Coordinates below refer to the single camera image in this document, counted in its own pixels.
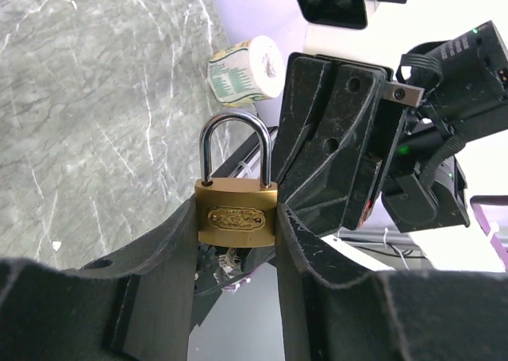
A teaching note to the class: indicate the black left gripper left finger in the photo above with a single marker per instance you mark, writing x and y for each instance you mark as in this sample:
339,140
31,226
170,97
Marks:
133,304

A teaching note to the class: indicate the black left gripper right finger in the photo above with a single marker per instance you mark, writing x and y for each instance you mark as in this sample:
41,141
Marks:
332,308

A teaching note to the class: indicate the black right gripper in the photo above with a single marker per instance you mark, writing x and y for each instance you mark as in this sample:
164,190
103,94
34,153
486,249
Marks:
336,140

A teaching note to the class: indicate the brass padlock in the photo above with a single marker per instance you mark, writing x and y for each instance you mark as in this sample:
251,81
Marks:
236,212

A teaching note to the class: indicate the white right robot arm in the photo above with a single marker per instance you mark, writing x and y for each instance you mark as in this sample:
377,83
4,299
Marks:
457,93

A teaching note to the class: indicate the white tape roll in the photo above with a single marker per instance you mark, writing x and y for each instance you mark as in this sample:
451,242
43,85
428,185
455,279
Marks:
248,72

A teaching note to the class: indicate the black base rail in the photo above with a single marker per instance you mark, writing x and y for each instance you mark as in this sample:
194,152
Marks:
220,269

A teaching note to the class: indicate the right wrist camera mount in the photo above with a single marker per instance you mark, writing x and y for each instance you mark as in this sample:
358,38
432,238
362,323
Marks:
327,20

